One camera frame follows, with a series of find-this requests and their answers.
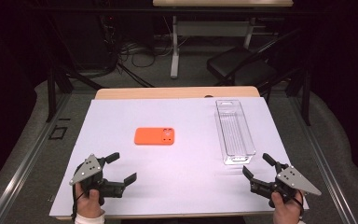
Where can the black folding chair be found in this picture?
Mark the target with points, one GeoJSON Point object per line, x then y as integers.
{"type": "Point", "coordinates": [239, 63]}

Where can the metal floor rail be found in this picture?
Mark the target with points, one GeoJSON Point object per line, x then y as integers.
{"type": "Point", "coordinates": [21, 168]}
{"type": "Point", "coordinates": [326, 165]}

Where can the white-legged desk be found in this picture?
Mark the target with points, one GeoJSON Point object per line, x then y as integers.
{"type": "Point", "coordinates": [211, 29]}

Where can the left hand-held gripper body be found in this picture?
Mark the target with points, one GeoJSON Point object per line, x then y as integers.
{"type": "Point", "coordinates": [88, 169]}

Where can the wooden table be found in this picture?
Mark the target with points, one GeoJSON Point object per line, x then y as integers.
{"type": "Point", "coordinates": [167, 92]}

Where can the white table sheet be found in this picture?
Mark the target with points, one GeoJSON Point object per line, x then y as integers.
{"type": "Point", "coordinates": [183, 186]}

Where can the black metal stand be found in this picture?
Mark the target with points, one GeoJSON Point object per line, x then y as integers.
{"type": "Point", "coordinates": [306, 99]}
{"type": "Point", "coordinates": [51, 93]}

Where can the clear plastic tray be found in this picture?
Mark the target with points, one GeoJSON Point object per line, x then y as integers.
{"type": "Point", "coordinates": [234, 130]}

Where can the orange phone case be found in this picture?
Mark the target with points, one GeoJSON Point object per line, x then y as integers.
{"type": "Point", "coordinates": [154, 136]}

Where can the person's right hand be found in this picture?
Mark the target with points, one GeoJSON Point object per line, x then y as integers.
{"type": "Point", "coordinates": [286, 211]}

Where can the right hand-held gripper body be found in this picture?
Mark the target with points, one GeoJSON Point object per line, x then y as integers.
{"type": "Point", "coordinates": [295, 181]}

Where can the person's left hand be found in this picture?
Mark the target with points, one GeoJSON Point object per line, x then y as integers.
{"type": "Point", "coordinates": [88, 205]}

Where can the dark equipment rack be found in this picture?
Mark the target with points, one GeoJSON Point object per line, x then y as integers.
{"type": "Point", "coordinates": [108, 40]}

